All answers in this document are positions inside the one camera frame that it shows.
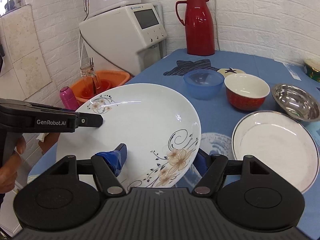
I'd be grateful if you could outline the blue translucent plastic bowl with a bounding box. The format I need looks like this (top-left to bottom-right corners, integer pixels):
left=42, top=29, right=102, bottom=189
left=183, top=69, right=225, bottom=100

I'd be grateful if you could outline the white water dispenser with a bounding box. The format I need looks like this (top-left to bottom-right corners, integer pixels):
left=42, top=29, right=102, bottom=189
left=80, top=3, right=167, bottom=76

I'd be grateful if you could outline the glass bottle in basin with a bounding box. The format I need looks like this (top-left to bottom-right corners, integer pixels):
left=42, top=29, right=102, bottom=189
left=80, top=57, right=101, bottom=95

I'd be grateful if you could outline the red thermos jug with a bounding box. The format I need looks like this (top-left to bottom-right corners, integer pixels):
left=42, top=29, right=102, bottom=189
left=175, top=0, right=215, bottom=56

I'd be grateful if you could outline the white floral plate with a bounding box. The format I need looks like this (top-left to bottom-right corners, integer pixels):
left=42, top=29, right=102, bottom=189
left=56, top=83, right=201, bottom=190

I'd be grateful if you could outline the stainless steel bowl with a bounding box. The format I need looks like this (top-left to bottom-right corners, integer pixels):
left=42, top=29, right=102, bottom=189
left=271, top=83, right=319, bottom=122

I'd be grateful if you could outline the white plate dark rim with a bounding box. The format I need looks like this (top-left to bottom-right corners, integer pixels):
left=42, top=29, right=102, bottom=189
left=232, top=111, right=319, bottom=193

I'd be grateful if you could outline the green gold decorated bowl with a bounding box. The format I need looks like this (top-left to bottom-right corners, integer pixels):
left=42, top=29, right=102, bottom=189
left=304, top=59, right=320, bottom=82

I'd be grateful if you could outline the orange plastic basin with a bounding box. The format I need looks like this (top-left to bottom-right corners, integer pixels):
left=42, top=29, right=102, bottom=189
left=71, top=70, right=131, bottom=106

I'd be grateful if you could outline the pink bottle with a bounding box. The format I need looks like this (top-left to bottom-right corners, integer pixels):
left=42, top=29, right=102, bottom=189
left=60, top=86, right=79, bottom=111

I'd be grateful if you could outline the red white ceramic bowl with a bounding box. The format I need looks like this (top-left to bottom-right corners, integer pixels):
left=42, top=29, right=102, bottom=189
left=224, top=74, right=270, bottom=112

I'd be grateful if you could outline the person left hand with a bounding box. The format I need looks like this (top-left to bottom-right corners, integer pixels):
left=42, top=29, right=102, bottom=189
left=0, top=133, right=60, bottom=193

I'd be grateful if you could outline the blue printed tablecloth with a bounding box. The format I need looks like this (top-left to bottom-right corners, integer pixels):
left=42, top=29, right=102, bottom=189
left=28, top=49, right=319, bottom=239

